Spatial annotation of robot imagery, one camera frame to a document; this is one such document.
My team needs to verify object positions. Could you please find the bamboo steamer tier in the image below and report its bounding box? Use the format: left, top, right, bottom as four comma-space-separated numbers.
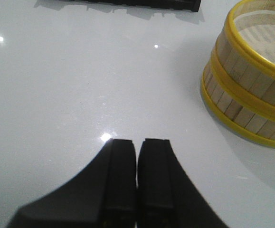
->
200, 64, 275, 148
211, 0, 275, 107

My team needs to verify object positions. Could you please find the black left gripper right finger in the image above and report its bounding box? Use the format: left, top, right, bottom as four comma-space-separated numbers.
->
137, 139, 227, 228

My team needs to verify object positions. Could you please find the black bowl rack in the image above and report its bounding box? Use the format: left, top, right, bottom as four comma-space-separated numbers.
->
34, 0, 203, 12

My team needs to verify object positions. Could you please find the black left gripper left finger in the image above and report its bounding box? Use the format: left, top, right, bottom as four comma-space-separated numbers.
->
7, 139, 136, 228

